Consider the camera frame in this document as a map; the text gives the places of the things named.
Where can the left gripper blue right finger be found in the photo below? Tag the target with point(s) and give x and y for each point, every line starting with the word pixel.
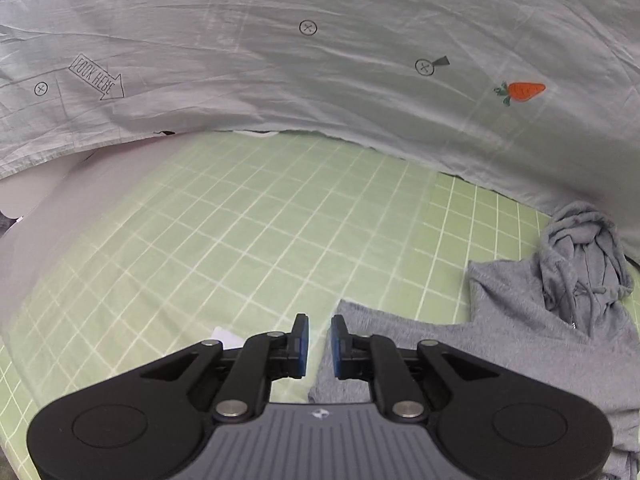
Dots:
pixel 342 348

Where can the grey zip hoodie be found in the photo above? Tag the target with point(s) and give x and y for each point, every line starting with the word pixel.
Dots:
pixel 542 382

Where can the grey carrot print sheet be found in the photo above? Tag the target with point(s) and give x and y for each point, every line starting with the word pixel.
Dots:
pixel 535 99

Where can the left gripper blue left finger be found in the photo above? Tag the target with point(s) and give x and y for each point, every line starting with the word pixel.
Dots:
pixel 297 347

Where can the large white tape piece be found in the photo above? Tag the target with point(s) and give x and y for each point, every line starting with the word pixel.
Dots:
pixel 228 339

